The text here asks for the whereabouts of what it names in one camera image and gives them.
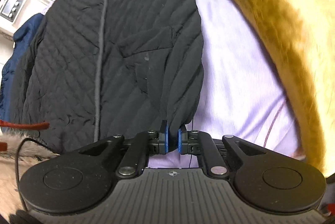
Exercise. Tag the white control panel device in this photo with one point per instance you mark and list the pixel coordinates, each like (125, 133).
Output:
(11, 9)

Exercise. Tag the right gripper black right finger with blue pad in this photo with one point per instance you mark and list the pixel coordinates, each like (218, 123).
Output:
(263, 178)

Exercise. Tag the golden yellow blanket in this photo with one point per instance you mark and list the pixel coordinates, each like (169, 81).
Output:
(299, 36)

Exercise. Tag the navy blue garment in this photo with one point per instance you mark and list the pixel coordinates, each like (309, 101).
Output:
(22, 39)

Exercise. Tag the lavender printed bed sheet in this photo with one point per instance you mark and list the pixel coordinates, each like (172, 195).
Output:
(242, 94)

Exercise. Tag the beige fur trim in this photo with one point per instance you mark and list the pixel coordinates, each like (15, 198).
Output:
(30, 155)

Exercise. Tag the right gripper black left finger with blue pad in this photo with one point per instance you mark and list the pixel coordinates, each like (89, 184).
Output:
(80, 180)

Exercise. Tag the black quilted jacket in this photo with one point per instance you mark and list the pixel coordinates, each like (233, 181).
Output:
(96, 68)

